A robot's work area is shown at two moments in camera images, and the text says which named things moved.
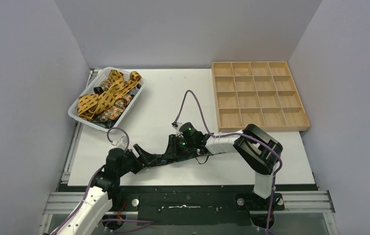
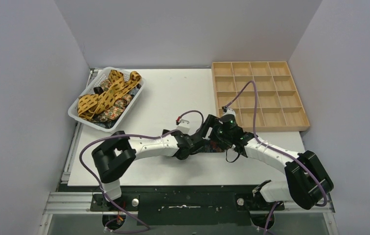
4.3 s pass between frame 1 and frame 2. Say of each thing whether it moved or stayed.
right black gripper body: moved
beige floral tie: stayed
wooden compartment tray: stayed
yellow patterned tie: stayed
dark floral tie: moved
